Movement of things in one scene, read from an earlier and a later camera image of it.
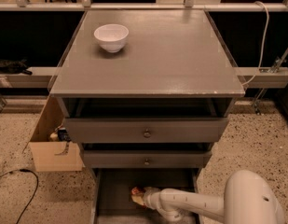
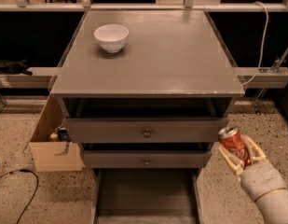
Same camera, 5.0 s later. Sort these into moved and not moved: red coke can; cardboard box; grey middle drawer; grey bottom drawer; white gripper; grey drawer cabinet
Moved: white gripper; red coke can
Not moved: grey bottom drawer; grey drawer cabinet; grey middle drawer; cardboard box
